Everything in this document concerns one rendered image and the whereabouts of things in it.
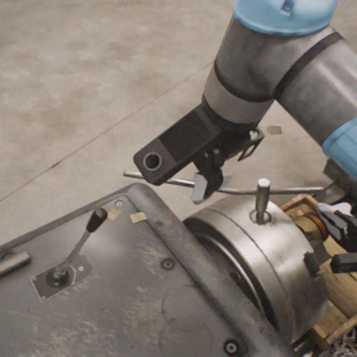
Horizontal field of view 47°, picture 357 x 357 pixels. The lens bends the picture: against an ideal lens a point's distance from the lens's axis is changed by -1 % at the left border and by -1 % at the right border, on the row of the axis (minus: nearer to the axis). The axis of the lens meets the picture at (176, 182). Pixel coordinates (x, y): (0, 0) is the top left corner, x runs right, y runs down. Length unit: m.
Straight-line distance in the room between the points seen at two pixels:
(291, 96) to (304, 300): 0.48
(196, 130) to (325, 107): 0.18
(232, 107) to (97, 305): 0.37
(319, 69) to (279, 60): 0.03
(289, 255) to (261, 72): 0.43
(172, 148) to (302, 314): 0.42
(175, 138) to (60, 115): 2.67
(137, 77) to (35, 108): 0.84
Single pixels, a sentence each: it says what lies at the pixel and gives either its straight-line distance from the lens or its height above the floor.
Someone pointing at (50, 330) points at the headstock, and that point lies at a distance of 0.64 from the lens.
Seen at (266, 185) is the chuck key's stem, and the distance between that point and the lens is 0.69.
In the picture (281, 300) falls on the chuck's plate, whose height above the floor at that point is 1.19.
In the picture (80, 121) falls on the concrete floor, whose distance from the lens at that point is 3.03.
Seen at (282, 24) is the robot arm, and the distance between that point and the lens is 0.35.
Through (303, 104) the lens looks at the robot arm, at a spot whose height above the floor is 1.62.
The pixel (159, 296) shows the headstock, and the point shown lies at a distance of 0.64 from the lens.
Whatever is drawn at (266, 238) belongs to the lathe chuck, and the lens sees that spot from 0.74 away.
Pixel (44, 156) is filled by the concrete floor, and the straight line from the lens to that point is 2.81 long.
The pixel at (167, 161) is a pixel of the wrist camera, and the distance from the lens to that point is 0.48.
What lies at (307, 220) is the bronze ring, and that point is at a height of 1.12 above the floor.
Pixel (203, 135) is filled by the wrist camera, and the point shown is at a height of 1.51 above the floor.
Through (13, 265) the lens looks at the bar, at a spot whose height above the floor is 1.27.
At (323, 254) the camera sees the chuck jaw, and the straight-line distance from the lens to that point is 0.81.
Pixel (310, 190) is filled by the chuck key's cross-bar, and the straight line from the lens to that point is 0.72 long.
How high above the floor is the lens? 1.82
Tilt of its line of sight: 46 degrees down
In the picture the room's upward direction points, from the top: straight up
